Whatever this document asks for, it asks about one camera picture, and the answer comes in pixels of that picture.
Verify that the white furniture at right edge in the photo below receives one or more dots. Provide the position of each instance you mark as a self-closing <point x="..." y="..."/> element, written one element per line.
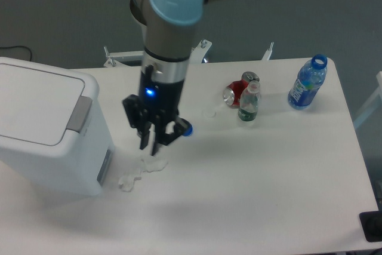
<point x="372" y="103"/>

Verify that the white push-top trash can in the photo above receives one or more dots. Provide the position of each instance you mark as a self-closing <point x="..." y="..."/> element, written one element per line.
<point x="53" y="131"/>

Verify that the black device at table edge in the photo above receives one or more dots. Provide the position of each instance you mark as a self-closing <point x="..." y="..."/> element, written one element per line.
<point x="371" y="225"/>

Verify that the blue plastic drink bottle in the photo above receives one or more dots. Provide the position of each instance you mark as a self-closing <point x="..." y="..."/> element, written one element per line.
<point x="310" y="78"/>

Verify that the small clear green-label bottle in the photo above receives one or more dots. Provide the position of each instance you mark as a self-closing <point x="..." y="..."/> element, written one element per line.
<point x="249" y="102"/>

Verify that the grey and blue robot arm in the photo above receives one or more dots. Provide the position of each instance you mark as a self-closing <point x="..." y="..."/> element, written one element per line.
<point x="168" y="31"/>

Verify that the crushed red soda can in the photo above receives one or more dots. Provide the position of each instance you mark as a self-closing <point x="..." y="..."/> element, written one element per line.
<point x="231" y="93"/>

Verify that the crumpled white tissue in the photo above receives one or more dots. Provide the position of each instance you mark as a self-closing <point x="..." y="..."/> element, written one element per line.
<point x="143" y="164"/>

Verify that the blue bottle cap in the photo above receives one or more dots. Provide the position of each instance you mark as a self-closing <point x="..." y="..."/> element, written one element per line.
<point x="189" y="131"/>

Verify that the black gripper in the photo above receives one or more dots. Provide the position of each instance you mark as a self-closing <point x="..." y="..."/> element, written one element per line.
<point x="159" y="93"/>

